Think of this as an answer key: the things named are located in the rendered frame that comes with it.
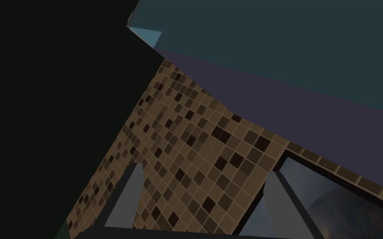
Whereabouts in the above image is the large black appliance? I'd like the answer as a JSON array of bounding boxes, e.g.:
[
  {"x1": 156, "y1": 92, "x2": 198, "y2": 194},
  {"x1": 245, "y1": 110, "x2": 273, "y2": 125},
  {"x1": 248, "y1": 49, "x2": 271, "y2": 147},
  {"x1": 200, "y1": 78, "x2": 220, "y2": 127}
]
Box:
[{"x1": 0, "y1": 0, "x2": 165, "y2": 239}]

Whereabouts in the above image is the black-framed window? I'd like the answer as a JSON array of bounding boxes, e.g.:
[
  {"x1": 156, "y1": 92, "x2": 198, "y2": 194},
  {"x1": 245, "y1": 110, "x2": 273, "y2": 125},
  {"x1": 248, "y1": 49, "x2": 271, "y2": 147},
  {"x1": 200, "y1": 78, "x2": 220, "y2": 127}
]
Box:
[{"x1": 233, "y1": 150, "x2": 383, "y2": 239}]

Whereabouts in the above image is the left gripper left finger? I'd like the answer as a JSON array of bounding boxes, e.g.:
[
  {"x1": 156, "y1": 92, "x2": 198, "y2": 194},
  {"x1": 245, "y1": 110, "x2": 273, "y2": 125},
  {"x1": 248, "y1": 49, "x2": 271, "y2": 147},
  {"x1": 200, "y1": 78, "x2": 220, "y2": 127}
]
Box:
[{"x1": 93, "y1": 162, "x2": 145, "y2": 229}]

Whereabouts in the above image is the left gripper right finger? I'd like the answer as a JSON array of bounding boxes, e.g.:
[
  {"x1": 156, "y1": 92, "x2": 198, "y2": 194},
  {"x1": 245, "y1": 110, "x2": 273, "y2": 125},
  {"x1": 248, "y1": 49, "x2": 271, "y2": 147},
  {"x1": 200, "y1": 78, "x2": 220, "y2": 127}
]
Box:
[{"x1": 263, "y1": 171, "x2": 327, "y2": 239}]

